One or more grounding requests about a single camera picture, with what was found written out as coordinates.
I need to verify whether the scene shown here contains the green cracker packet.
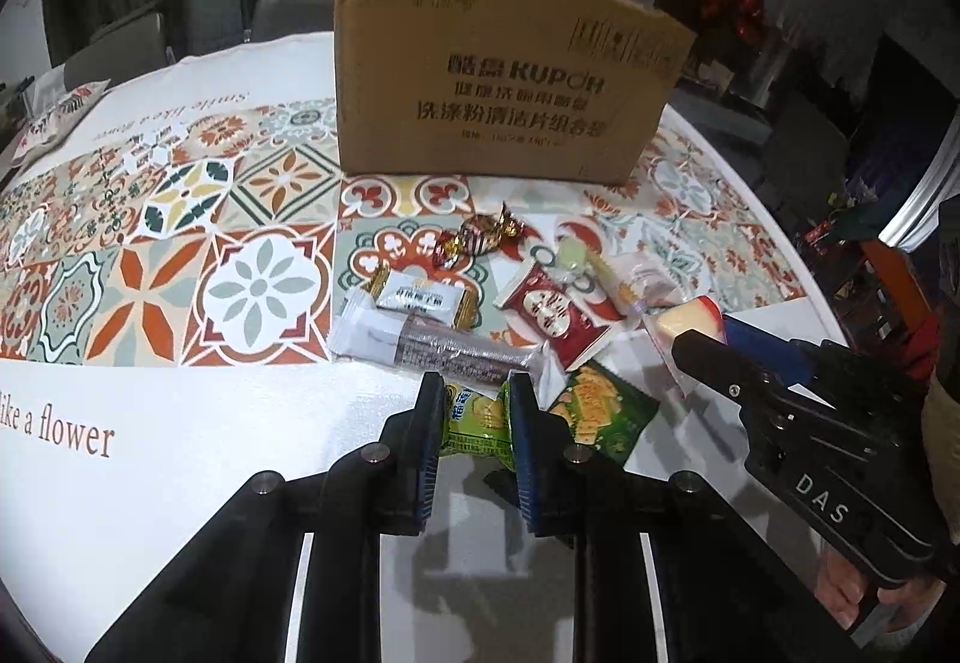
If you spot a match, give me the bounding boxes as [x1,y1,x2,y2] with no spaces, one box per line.
[547,363,661,465]

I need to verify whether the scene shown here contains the patterned white pouch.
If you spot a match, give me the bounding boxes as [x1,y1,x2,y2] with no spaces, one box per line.
[15,79,112,165]

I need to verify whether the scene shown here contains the red and white snack packet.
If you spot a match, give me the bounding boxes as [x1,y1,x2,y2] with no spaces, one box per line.
[501,258,627,371]

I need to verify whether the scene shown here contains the pink clear snack packet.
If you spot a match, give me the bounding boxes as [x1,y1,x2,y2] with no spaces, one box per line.
[607,250,695,311]

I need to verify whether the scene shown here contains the long dark bar clear wrapper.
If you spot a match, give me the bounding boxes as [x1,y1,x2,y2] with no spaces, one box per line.
[330,292,560,388]

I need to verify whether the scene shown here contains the green chip packet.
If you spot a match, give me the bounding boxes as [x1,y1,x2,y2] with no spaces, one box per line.
[439,382,518,470]

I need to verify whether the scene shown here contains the white and gold biscuit packet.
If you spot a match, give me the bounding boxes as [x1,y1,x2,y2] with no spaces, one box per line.
[367,265,475,330]

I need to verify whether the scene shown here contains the person's right hand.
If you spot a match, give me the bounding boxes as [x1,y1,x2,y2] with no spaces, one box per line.
[819,547,950,649]

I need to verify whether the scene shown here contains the patterned tile print tablecloth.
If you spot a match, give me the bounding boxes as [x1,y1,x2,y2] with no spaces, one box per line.
[0,29,852,663]

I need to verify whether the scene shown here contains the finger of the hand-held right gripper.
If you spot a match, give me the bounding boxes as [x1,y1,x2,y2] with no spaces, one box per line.
[670,328,797,413]
[720,314,826,388]

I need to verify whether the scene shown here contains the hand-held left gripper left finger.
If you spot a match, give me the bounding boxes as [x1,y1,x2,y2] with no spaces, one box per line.
[82,370,451,663]

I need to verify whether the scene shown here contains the brown wooden chair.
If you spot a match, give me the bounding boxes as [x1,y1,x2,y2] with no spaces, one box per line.
[859,239,938,341]

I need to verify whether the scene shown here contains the red foil balloons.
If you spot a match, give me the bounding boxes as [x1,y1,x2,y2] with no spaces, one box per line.
[701,0,770,45]

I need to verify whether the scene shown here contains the brown cardboard box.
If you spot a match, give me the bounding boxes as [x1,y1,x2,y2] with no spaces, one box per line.
[334,0,698,188]

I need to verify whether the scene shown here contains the grey dining chair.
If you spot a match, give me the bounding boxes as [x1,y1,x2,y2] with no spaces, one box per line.
[66,10,175,88]
[251,0,338,45]

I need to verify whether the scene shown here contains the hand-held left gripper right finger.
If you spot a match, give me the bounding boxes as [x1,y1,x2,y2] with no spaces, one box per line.
[501,369,871,663]

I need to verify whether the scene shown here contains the yellow and white snack packet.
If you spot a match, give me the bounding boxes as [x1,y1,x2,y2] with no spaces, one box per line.
[645,295,728,398]

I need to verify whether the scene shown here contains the pale green candy packet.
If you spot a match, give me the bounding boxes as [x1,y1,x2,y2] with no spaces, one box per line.
[555,237,616,293]

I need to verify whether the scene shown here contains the red and gold foil candy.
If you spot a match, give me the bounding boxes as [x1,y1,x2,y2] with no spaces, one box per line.
[433,202,530,266]

